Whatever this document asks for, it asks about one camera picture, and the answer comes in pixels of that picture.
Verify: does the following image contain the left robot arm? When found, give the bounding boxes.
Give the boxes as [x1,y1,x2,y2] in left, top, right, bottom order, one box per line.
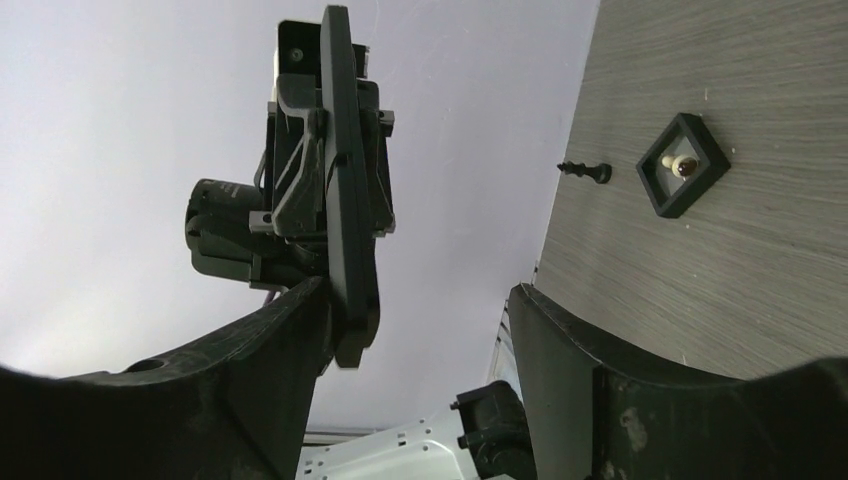
[149,6,537,479]

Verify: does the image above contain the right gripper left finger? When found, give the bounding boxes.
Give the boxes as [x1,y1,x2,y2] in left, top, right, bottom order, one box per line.
[1,278,330,479]

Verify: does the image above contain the plain black remote control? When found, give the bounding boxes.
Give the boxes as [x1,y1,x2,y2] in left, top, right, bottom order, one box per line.
[320,5,379,369]

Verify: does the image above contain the black square frame box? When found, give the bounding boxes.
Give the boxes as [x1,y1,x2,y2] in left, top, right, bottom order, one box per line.
[636,113,731,219]

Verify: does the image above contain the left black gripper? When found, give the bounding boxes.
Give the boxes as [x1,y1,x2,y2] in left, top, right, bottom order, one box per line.
[249,19,396,289]

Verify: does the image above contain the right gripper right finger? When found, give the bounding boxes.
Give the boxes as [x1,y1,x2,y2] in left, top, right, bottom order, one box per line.
[507,283,847,479]

